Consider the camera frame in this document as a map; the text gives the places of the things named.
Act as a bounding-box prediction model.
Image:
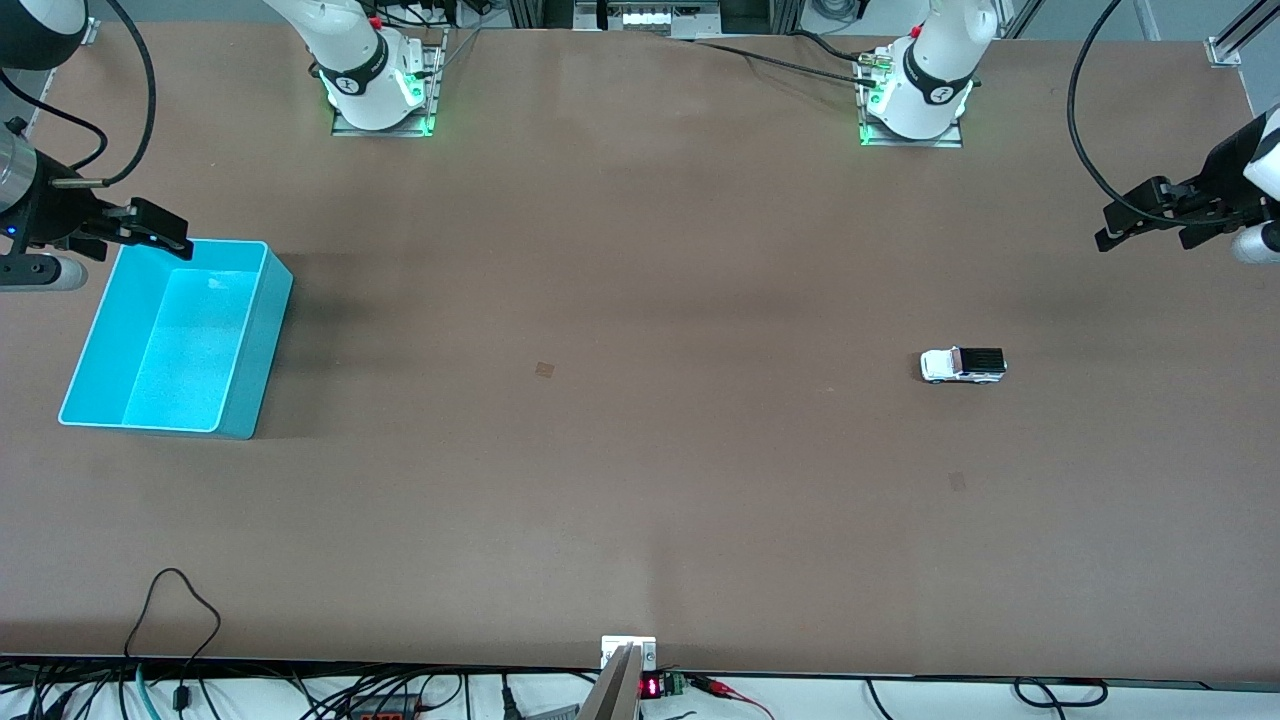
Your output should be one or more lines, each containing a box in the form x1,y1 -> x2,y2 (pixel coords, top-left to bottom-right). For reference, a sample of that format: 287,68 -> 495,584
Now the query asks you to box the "black coiled cable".
1013,677 -> 1109,709

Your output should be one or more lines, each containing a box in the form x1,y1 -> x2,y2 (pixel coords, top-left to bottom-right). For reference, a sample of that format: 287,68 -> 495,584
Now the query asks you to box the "thin black looped cable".
122,567 -> 223,713

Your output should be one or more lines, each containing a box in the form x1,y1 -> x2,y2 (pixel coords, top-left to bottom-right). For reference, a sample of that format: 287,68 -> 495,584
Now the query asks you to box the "cyan plastic bin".
58,239 -> 295,441

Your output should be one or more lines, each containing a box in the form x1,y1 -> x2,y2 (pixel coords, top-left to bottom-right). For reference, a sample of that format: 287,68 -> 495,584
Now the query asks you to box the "grey lit control box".
573,0 -> 723,39

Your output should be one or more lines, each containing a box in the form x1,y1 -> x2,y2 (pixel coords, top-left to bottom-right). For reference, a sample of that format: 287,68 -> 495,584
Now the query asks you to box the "grey metal bar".
577,643 -> 641,720

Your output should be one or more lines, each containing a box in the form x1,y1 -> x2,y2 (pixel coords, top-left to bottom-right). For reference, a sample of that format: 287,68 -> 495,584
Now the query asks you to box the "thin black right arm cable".
0,70 -> 109,173

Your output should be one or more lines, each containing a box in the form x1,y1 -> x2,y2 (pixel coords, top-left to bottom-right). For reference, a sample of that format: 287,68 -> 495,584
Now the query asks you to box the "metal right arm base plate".
330,28 -> 447,138

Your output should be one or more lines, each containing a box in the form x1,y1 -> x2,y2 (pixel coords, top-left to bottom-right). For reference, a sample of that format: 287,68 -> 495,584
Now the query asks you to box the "white mount bracket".
601,636 -> 658,671

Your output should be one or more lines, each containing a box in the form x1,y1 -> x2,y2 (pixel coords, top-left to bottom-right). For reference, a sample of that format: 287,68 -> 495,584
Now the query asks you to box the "long black table cable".
688,38 -> 883,89

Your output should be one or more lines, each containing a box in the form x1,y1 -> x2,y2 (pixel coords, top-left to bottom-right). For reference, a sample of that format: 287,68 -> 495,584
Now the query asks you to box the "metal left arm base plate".
858,50 -> 964,149

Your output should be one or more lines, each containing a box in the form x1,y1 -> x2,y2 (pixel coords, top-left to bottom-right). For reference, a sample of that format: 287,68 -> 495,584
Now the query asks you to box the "short black table cable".
790,30 -> 881,63

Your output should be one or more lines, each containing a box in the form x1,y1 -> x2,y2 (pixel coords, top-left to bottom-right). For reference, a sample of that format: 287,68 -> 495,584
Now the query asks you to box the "white jeep toy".
920,346 -> 1008,385

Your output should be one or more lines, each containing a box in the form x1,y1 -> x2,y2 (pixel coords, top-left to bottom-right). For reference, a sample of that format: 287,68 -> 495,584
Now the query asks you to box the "red clip lead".
688,674 -> 776,720

